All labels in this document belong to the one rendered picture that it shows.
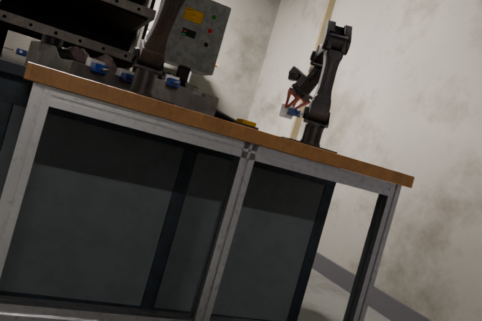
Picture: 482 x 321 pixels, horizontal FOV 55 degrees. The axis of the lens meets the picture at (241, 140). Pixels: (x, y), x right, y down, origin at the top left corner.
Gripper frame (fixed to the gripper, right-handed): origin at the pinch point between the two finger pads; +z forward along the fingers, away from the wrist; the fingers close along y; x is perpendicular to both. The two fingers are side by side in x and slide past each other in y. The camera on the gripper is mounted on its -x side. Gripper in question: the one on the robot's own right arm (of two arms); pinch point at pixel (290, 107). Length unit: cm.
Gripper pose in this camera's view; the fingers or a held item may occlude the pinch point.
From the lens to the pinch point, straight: 198.8
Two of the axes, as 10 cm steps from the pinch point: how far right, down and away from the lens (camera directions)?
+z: -6.0, 7.5, 2.9
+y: -6.0, -1.8, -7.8
